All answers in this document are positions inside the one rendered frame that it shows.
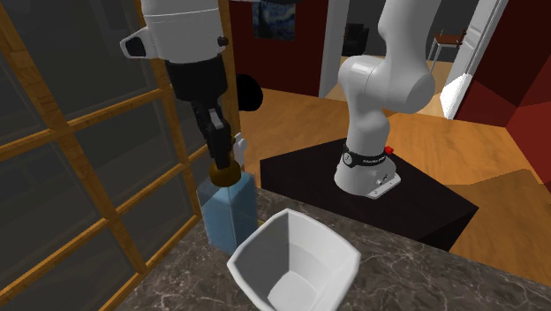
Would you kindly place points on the white square bowl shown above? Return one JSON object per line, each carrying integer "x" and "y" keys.
{"x": 297, "y": 262}

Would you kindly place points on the blue wall picture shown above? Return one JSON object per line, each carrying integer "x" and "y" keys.
{"x": 273, "y": 19}

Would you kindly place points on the white door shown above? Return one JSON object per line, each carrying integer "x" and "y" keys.
{"x": 467, "y": 64}

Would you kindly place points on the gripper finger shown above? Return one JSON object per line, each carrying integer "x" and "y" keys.
{"x": 220, "y": 146}
{"x": 198, "y": 113}

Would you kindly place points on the blue bottle with brown cap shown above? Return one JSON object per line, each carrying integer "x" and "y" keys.
{"x": 228, "y": 211}

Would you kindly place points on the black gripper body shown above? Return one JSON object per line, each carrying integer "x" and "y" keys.
{"x": 197, "y": 79}

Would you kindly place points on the dark robot stand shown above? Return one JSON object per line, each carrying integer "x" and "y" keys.
{"x": 422, "y": 206}

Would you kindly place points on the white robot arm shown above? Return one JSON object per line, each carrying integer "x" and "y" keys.
{"x": 381, "y": 86}

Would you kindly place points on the wooden table with white legs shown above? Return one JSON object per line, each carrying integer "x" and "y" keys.
{"x": 450, "y": 41}

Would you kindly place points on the dark armchair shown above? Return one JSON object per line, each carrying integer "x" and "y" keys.
{"x": 356, "y": 39}

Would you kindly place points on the wooden framed window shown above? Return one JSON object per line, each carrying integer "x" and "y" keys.
{"x": 64, "y": 142}

